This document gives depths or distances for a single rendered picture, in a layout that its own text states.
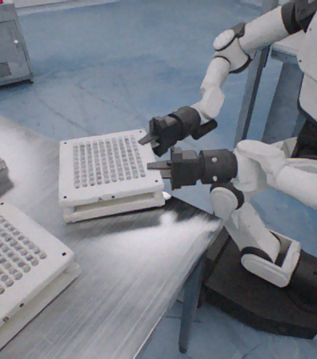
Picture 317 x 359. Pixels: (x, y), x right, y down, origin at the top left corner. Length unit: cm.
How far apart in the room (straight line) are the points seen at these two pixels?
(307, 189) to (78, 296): 51
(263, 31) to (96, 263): 83
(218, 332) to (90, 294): 98
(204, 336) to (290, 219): 90
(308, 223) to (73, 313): 165
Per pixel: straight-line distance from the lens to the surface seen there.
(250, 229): 132
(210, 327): 155
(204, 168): 74
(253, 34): 109
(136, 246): 69
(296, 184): 71
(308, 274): 139
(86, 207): 74
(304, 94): 94
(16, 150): 104
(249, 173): 78
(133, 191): 70
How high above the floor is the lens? 143
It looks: 43 degrees down
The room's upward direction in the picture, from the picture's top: straight up
